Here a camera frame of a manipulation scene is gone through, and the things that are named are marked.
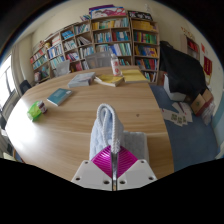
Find white bottle with red label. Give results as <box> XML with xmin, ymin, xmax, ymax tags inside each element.
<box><xmin>110</xmin><ymin>53</ymin><xmax>123</xmax><ymax>77</ymax></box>

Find papers on floor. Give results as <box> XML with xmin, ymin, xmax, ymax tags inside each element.
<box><xmin>161</xmin><ymin>101</ymin><xmax>194</xmax><ymax>127</ymax></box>

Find grey book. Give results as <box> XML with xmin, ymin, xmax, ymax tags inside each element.
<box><xmin>67</xmin><ymin>71</ymin><xmax>97</xmax><ymax>89</ymax></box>

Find green plastic bag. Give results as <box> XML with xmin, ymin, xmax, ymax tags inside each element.
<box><xmin>26</xmin><ymin>101</ymin><xmax>43</xmax><ymax>122</ymax></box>

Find light blue knitted towel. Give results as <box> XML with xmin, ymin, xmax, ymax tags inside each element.
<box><xmin>88</xmin><ymin>103</ymin><xmax>150</xmax><ymax>164</ymax></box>

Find brown cardboard box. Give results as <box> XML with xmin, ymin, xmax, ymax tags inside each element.
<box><xmin>190</xmin><ymin>88</ymin><xmax>215</xmax><ymax>117</ymax></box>

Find small wall shelf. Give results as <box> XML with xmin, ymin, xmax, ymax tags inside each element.
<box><xmin>184</xmin><ymin>34</ymin><xmax>201</xmax><ymax>61</ymax></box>

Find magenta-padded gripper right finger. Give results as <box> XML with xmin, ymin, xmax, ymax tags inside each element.
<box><xmin>114</xmin><ymin>145</ymin><xmax>158</xmax><ymax>192</ymax></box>

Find black draped cloth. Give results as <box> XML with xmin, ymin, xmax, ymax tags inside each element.
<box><xmin>159</xmin><ymin>40</ymin><xmax>208</xmax><ymax>101</ymax></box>

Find black office chair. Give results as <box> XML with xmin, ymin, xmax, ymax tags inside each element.
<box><xmin>19</xmin><ymin>79</ymin><xmax>33</xmax><ymax>96</ymax></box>

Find grey mesh chair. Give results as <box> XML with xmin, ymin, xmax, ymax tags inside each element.
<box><xmin>54</xmin><ymin>59</ymin><xmax>72</xmax><ymax>78</ymax></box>
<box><xmin>84</xmin><ymin>50</ymin><xmax>113</xmax><ymax>70</ymax></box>

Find teal book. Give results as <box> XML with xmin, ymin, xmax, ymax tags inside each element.
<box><xmin>46</xmin><ymin>87</ymin><xmax>74</xmax><ymax>107</ymax></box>

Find wooden bookshelf unit with books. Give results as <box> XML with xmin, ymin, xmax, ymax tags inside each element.
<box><xmin>29</xmin><ymin>4</ymin><xmax>161</xmax><ymax>84</ymax></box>

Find yellow book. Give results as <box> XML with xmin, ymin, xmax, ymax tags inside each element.
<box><xmin>122</xmin><ymin>68</ymin><xmax>150</xmax><ymax>84</ymax></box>
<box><xmin>93</xmin><ymin>74</ymin><xmax>125</xmax><ymax>88</ymax></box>

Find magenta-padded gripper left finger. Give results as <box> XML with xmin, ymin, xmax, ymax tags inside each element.
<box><xmin>70</xmin><ymin>145</ymin><xmax>115</xmax><ymax>192</ymax></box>

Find white box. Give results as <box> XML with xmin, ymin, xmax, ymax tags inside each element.
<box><xmin>162</xmin><ymin>74</ymin><xmax>188</xmax><ymax>102</ymax></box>

